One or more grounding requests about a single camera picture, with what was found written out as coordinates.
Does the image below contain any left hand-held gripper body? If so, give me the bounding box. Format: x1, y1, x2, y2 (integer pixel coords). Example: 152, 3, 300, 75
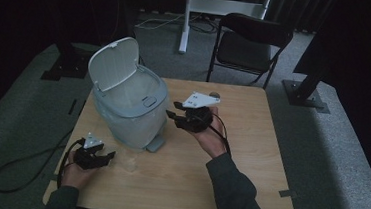
71, 131, 106, 172

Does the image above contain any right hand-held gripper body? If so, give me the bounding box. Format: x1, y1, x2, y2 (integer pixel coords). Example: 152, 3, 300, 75
176, 90, 222, 136

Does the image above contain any white grey pedal trash can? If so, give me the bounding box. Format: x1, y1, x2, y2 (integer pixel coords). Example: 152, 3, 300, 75
81, 33, 177, 155

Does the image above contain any person's left hand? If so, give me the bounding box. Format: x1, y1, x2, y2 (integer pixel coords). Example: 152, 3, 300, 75
60, 149, 101, 192

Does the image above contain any person's right hand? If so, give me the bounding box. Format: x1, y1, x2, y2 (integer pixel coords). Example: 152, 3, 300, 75
184, 104, 231, 161

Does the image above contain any black folding chair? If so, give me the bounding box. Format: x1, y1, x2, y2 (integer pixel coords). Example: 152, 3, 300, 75
205, 10, 296, 93

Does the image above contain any black metal stand with base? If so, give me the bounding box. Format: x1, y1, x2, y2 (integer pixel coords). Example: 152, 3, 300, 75
40, 22, 97, 85
279, 31, 337, 115

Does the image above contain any grey tape strip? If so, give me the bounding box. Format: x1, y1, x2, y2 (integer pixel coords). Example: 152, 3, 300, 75
277, 188, 298, 200

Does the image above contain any dark curtain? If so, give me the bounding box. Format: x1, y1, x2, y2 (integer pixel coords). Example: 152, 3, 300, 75
266, 0, 337, 36

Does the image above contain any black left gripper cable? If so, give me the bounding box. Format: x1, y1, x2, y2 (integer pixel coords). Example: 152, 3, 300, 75
55, 136, 87, 192

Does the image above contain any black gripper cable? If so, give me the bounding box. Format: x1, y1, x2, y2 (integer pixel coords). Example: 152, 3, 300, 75
55, 136, 87, 192
196, 115, 236, 156

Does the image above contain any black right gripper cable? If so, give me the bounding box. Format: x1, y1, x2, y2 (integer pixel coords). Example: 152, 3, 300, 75
196, 115, 236, 156

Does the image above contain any black cable loop on floor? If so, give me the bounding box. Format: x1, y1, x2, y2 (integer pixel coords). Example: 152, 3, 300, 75
0, 121, 75, 200

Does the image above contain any white floor cable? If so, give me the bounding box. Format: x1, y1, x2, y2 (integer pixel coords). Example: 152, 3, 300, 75
134, 8, 202, 35

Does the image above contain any white metal desk frame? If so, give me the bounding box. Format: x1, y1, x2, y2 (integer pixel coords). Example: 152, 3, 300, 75
177, 0, 274, 62

